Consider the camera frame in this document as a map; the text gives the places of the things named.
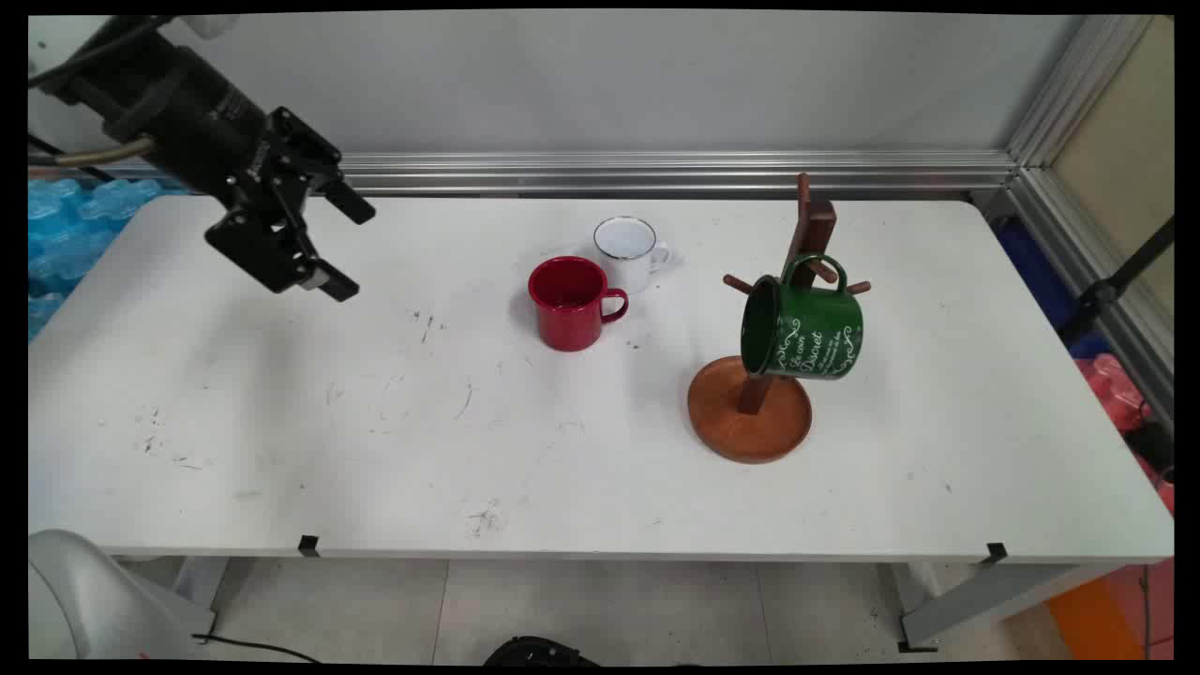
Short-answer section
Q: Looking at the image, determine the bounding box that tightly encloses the orange floor object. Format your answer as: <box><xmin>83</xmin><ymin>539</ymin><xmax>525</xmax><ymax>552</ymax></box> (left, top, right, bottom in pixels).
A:
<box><xmin>1045</xmin><ymin>562</ymin><xmax>1175</xmax><ymax>660</ymax></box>

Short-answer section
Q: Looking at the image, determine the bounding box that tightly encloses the grey table leg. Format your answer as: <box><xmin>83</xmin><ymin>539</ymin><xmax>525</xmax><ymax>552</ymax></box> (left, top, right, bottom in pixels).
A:
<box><xmin>881</xmin><ymin>561</ymin><xmax>1121</xmax><ymax>654</ymax></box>
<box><xmin>169</xmin><ymin>557</ymin><xmax>231</xmax><ymax>610</ymax></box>

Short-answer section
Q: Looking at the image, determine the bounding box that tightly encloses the aluminium upright frame post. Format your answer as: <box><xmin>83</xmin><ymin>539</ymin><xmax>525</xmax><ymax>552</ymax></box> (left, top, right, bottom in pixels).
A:
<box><xmin>1008</xmin><ymin>14</ymin><xmax>1154</xmax><ymax>170</ymax></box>

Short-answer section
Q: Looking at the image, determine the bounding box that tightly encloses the black floor cable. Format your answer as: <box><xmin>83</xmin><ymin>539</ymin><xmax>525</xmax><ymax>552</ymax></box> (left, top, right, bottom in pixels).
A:
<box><xmin>192</xmin><ymin>633</ymin><xmax>324</xmax><ymax>665</ymax></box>

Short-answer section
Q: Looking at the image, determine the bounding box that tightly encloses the blue foam sheet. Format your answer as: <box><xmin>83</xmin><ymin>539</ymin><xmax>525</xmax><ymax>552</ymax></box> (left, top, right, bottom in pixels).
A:
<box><xmin>28</xmin><ymin>178</ymin><xmax>188</xmax><ymax>343</ymax></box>

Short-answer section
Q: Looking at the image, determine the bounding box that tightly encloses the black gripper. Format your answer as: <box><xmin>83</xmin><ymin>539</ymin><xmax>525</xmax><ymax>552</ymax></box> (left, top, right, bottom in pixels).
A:
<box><xmin>117</xmin><ymin>45</ymin><xmax>378</xmax><ymax>303</ymax></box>

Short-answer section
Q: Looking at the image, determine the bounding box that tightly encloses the thin black background cable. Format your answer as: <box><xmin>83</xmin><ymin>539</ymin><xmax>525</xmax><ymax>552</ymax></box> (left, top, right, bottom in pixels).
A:
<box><xmin>28</xmin><ymin>134</ymin><xmax>118</xmax><ymax>182</ymax></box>

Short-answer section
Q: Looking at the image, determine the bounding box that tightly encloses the black round floor object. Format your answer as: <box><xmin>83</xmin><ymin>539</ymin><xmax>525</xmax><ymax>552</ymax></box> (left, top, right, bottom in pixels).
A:
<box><xmin>483</xmin><ymin>636</ymin><xmax>601</xmax><ymax>667</ymax></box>

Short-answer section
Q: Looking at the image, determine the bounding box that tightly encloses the black camera cable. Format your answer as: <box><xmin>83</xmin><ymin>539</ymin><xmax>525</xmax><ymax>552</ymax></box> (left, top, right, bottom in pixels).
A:
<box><xmin>28</xmin><ymin>14</ymin><xmax>179</xmax><ymax>91</ymax></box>

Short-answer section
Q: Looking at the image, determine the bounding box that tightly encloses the black cable with bronze end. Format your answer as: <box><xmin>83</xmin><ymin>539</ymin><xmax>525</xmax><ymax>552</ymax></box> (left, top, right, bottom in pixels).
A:
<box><xmin>28</xmin><ymin>137</ymin><xmax>157</xmax><ymax>172</ymax></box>

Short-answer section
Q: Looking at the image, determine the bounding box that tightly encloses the aluminium side frame rail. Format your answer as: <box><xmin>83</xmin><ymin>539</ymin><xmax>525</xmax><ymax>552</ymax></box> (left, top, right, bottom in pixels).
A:
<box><xmin>975</xmin><ymin>164</ymin><xmax>1175</xmax><ymax>432</ymax></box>

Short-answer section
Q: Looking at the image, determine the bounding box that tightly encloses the dark blue box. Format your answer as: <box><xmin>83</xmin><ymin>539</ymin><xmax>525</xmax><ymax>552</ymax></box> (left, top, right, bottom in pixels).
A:
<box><xmin>996</xmin><ymin>217</ymin><xmax>1112</xmax><ymax>362</ymax></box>

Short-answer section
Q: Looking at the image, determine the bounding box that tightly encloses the wooden mug tree stand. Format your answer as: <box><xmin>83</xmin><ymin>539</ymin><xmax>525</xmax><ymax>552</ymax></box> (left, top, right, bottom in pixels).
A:
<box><xmin>687</xmin><ymin>172</ymin><xmax>873</xmax><ymax>465</ymax></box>

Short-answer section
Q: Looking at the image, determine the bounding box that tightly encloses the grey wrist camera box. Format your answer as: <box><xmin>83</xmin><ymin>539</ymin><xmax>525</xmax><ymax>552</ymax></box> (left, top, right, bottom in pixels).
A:
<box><xmin>178</xmin><ymin>13</ymin><xmax>241</xmax><ymax>40</ymax></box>

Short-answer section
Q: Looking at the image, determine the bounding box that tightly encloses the red enamel mug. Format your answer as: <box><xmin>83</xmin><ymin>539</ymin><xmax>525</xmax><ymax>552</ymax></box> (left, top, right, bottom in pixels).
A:
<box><xmin>528</xmin><ymin>256</ymin><xmax>630</xmax><ymax>353</ymax></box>

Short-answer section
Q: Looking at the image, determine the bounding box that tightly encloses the black tripod leg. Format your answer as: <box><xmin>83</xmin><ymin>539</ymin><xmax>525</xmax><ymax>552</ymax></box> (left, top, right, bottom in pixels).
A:
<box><xmin>1057</xmin><ymin>217</ymin><xmax>1175</xmax><ymax>350</ymax></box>

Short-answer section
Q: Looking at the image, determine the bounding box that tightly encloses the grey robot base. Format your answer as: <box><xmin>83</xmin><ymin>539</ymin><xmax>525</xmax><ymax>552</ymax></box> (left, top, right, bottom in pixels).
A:
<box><xmin>28</xmin><ymin>530</ymin><xmax>218</xmax><ymax>660</ymax></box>

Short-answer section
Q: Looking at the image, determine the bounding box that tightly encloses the small black box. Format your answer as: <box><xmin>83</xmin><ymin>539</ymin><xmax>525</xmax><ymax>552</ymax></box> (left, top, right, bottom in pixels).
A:
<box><xmin>1123</xmin><ymin>422</ymin><xmax>1175</xmax><ymax>481</ymax></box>

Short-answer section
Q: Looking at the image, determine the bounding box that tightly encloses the long aluminium frame rail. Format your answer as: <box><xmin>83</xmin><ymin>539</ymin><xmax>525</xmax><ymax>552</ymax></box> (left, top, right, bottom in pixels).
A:
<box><xmin>28</xmin><ymin>150</ymin><xmax>1018</xmax><ymax>198</ymax></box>

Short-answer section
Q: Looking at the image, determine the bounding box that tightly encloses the green enamel mug white lettering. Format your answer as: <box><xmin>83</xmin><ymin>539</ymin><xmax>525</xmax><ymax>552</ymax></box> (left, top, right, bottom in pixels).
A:
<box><xmin>740</xmin><ymin>254</ymin><xmax>865</xmax><ymax>381</ymax></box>

